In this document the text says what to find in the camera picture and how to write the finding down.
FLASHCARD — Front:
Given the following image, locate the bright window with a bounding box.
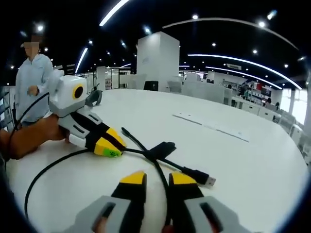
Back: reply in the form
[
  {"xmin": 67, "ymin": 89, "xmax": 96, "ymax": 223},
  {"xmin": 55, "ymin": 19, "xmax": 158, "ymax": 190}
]
[{"xmin": 281, "ymin": 88, "xmax": 309, "ymax": 119}]

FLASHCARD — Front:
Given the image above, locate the black charging cable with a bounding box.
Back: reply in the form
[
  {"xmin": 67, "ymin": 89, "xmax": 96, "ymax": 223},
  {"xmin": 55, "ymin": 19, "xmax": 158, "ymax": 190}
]
[{"xmin": 24, "ymin": 127, "xmax": 217, "ymax": 233}]

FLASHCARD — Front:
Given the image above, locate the white flat desk strip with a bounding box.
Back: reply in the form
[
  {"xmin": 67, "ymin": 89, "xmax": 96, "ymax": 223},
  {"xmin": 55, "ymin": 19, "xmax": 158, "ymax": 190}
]
[{"xmin": 172, "ymin": 112, "xmax": 251, "ymax": 143}]

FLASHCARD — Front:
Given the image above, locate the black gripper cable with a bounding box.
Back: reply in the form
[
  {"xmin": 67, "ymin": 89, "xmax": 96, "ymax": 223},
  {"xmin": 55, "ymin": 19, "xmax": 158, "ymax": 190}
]
[{"xmin": 8, "ymin": 92, "xmax": 51, "ymax": 146}]

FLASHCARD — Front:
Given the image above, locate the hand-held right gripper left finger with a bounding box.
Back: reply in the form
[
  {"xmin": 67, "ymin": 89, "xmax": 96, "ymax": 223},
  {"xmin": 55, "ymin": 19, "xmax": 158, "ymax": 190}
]
[{"xmin": 62, "ymin": 170, "xmax": 148, "ymax": 233}]

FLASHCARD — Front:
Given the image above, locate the white counter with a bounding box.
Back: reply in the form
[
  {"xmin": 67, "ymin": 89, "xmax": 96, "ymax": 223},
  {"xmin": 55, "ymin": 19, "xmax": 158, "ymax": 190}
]
[{"xmin": 183, "ymin": 81, "xmax": 233, "ymax": 104}]

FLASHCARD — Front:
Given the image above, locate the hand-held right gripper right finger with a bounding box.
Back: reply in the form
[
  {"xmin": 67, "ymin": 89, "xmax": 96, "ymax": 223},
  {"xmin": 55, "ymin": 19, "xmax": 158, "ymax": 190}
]
[{"xmin": 169, "ymin": 171, "xmax": 258, "ymax": 233}]

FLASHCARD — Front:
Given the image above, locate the black Velcro strap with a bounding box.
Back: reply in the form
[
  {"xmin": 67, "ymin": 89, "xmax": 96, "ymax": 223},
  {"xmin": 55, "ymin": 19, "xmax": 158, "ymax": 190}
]
[{"xmin": 145, "ymin": 142, "xmax": 177, "ymax": 161}]

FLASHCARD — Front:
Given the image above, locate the grey and black headset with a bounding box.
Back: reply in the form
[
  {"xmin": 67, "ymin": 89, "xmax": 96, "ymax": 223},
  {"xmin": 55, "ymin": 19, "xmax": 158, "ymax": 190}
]
[{"xmin": 85, "ymin": 89, "xmax": 103, "ymax": 107}]

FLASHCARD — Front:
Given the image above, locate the white square pillar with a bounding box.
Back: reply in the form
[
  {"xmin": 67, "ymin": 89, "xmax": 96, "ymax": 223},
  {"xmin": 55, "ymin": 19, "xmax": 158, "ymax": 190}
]
[{"xmin": 136, "ymin": 31, "xmax": 180, "ymax": 92}]

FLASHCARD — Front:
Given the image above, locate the person's left hand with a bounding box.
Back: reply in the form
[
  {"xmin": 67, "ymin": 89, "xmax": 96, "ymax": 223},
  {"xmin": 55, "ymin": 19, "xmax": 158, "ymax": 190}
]
[{"xmin": 36, "ymin": 113, "xmax": 72, "ymax": 146}]

